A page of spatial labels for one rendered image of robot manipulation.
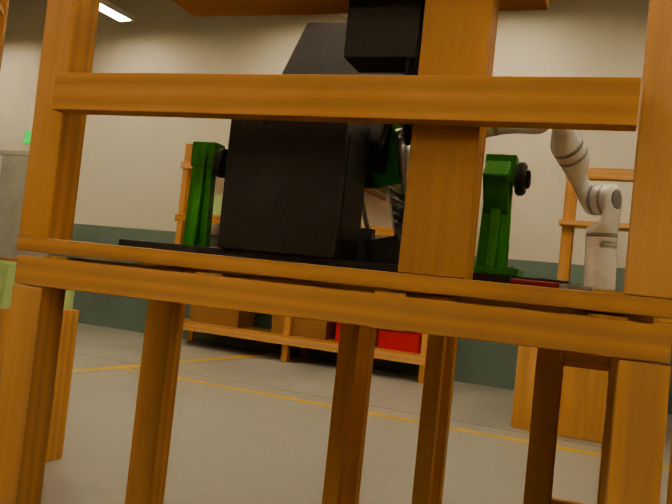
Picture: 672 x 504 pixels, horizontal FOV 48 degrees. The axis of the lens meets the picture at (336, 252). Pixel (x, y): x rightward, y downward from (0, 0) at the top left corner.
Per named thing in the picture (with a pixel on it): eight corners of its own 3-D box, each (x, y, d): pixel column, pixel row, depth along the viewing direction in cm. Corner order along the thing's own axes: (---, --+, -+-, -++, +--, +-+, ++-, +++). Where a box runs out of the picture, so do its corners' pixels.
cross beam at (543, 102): (64, 114, 184) (69, 77, 184) (636, 131, 141) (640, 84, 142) (50, 109, 179) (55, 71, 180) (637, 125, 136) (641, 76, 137)
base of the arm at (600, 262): (582, 292, 234) (584, 237, 234) (614, 294, 231) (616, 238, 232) (583, 292, 225) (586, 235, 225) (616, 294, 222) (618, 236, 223)
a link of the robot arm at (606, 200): (626, 185, 229) (624, 242, 228) (598, 187, 236) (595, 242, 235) (610, 181, 223) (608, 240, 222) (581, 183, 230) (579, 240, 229)
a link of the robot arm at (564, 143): (542, 68, 208) (581, 134, 221) (511, 86, 212) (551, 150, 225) (550, 82, 201) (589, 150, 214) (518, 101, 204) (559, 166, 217)
